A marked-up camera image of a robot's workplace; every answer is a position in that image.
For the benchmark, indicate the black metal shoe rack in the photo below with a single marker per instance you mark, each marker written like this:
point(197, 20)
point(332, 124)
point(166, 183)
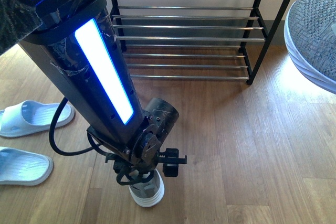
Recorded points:
point(215, 40)

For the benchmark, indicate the light blue slipper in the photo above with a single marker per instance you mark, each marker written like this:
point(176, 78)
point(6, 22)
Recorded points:
point(27, 117)
point(25, 168)

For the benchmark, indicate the grey sneaker one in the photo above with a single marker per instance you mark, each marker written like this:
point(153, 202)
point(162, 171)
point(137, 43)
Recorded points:
point(309, 34)
point(150, 193)

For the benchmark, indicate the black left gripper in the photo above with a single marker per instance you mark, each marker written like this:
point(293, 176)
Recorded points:
point(149, 155)

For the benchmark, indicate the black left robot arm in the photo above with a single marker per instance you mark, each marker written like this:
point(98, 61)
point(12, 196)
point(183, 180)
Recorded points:
point(73, 42)

